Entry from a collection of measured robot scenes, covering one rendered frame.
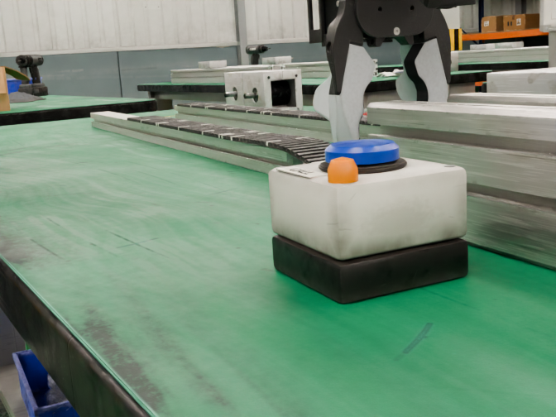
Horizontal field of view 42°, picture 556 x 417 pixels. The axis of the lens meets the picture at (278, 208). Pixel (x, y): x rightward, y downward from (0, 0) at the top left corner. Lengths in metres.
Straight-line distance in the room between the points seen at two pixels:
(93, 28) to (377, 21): 11.48
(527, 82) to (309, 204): 0.36
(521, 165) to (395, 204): 0.09
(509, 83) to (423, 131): 0.21
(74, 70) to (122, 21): 1.10
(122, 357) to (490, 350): 0.15
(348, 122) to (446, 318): 0.27
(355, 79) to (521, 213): 0.21
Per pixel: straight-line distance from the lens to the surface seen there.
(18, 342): 1.90
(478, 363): 0.30
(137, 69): 12.22
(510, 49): 5.37
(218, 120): 1.44
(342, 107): 0.57
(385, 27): 0.59
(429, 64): 0.62
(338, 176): 0.35
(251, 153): 0.82
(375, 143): 0.39
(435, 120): 0.48
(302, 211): 0.38
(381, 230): 0.37
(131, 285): 0.43
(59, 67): 11.85
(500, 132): 0.43
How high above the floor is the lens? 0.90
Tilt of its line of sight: 12 degrees down
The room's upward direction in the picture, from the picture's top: 4 degrees counter-clockwise
